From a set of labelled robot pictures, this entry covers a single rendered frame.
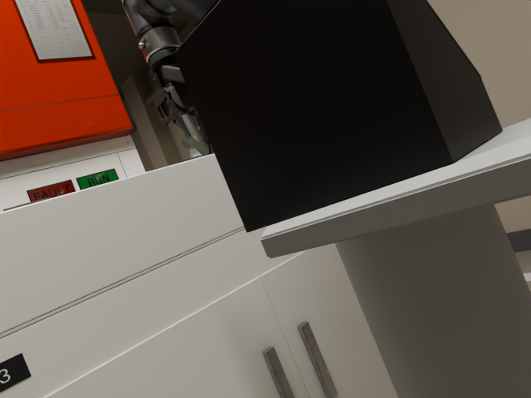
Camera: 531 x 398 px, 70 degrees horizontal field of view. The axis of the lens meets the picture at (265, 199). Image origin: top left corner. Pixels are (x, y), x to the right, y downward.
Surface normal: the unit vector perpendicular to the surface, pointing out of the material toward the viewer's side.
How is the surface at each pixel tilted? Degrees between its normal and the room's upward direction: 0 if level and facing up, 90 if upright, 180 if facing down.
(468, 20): 90
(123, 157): 90
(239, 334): 90
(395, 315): 90
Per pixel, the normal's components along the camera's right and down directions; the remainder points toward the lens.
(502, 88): -0.65, 0.26
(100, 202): 0.55, -0.23
